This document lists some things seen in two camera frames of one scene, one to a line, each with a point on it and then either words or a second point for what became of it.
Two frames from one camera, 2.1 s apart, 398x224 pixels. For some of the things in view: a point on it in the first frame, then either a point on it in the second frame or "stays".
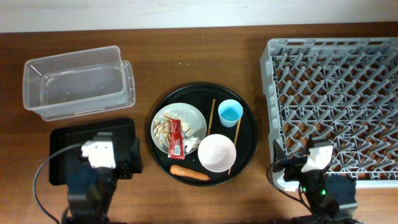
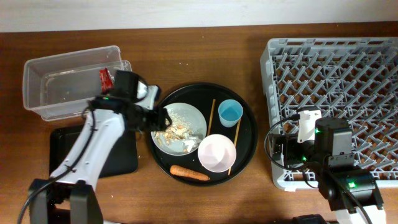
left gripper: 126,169 → 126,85
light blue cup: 230,112 stays
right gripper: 294,165 → 290,141
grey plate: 193,122 stays
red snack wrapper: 176,149 → 106,79
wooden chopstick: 214,102 stays
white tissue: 191,142 stays
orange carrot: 181,170 stays
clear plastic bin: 78,83 stays
